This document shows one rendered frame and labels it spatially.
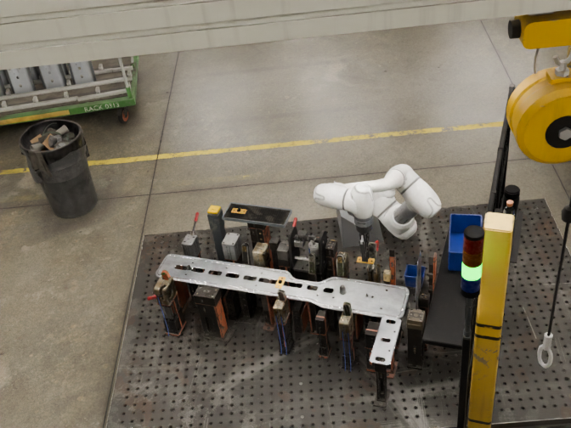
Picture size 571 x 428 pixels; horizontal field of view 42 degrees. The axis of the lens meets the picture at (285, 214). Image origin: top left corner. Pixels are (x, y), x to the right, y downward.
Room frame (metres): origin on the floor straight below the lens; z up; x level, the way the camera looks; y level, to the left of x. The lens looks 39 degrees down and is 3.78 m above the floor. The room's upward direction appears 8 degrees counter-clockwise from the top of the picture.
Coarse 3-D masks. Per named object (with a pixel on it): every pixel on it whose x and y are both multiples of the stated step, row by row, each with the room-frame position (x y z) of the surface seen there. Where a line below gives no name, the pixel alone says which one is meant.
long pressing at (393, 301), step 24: (168, 264) 3.12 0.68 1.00; (192, 264) 3.09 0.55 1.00; (216, 264) 3.06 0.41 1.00; (240, 264) 3.03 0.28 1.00; (240, 288) 2.86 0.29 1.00; (264, 288) 2.83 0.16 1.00; (288, 288) 2.80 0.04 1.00; (336, 288) 2.76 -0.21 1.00; (360, 288) 2.73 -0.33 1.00; (384, 288) 2.71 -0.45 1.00; (360, 312) 2.57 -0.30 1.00; (384, 312) 2.55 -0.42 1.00
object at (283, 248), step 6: (282, 240) 3.10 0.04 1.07; (282, 246) 3.05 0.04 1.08; (288, 246) 3.04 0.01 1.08; (282, 252) 3.01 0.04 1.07; (288, 252) 3.01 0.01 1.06; (282, 258) 3.01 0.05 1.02; (288, 258) 3.01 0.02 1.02; (282, 264) 3.01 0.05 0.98; (288, 264) 3.00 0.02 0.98; (288, 270) 3.01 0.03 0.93; (294, 276) 3.06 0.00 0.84; (288, 282) 3.01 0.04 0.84; (294, 300) 3.00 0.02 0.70
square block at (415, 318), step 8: (416, 312) 2.46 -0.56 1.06; (424, 312) 2.46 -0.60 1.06; (408, 320) 2.42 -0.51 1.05; (416, 320) 2.41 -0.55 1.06; (424, 320) 2.44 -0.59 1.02; (408, 328) 2.42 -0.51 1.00; (416, 328) 2.41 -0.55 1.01; (424, 328) 2.46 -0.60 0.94; (408, 336) 2.43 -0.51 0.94; (416, 336) 2.41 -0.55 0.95; (408, 344) 2.43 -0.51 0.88; (416, 344) 2.41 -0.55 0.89; (408, 352) 2.43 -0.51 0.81; (416, 352) 2.41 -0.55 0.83; (408, 360) 2.43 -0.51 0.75; (416, 360) 2.41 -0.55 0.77; (424, 360) 2.45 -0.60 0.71; (416, 368) 2.40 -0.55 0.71
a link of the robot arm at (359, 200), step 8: (360, 184) 2.68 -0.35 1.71; (352, 192) 2.67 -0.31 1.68; (360, 192) 2.64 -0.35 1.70; (368, 192) 2.64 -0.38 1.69; (344, 200) 2.67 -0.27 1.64; (352, 200) 2.65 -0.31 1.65; (360, 200) 2.62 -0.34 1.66; (368, 200) 2.63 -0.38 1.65; (344, 208) 2.66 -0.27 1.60; (352, 208) 2.64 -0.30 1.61; (360, 208) 2.62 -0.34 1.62; (368, 208) 2.62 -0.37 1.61; (360, 216) 2.63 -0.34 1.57; (368, 216) 2.63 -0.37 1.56
